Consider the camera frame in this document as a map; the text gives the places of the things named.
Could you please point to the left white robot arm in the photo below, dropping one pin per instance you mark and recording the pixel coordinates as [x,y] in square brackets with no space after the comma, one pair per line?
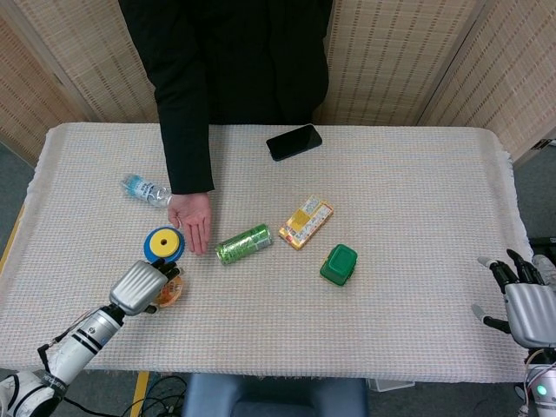
[56,360]

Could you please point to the blue chair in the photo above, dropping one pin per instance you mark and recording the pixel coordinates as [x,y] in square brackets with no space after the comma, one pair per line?
[273,397]

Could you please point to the bamboo folding screen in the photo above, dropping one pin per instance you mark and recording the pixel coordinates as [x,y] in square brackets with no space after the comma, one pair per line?
[412,56]

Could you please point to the green drink can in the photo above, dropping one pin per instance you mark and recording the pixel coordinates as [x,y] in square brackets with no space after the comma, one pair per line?
[244,250]

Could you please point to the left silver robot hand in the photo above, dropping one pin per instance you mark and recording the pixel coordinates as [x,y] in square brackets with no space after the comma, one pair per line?
[138,286]

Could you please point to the person's bare hand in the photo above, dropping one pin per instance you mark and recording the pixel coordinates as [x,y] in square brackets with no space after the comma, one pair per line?
[195,223]

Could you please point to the blue and yellow disc toy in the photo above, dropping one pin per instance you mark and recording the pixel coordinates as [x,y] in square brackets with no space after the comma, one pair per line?
[164,245]

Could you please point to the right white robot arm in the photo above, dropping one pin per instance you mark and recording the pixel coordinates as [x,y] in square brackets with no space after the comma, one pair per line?
[540,386]

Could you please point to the clear plastic water bottle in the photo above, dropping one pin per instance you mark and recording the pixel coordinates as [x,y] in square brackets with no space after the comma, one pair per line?
[143,190]

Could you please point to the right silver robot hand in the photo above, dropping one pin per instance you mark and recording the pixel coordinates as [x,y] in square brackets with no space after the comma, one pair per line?
[525,310]

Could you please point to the black smartphone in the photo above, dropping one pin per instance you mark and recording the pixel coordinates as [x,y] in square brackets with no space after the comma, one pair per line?
[294,141]

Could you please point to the person in black jacket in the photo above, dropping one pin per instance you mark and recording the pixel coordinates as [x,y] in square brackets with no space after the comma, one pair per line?
[226,65]

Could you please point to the green plastic container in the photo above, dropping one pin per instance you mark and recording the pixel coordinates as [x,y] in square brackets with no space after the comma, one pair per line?
[339,265]

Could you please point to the orange packaged snack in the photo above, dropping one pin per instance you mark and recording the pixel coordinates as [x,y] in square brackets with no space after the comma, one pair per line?
[173,293]

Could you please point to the white woven tablecloth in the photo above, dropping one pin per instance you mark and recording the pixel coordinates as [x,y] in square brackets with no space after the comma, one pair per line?
[304,313]

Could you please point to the yellow snack box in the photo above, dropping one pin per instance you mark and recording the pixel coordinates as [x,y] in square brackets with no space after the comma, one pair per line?
[306,222]

